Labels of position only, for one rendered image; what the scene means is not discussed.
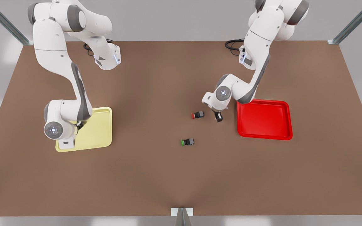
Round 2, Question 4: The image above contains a yellow tray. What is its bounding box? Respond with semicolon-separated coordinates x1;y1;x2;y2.
55;107;113;153

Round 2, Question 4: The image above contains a red tray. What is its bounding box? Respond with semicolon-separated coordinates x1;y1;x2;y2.
237;99;293;141

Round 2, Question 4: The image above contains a black cable loop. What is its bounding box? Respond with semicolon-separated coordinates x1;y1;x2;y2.
225;39;245;56
83;39;115;57

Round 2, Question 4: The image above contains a silver frame post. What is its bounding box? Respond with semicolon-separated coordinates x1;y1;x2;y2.
327;0;362;45
171;207;194;226
0;0;34;46

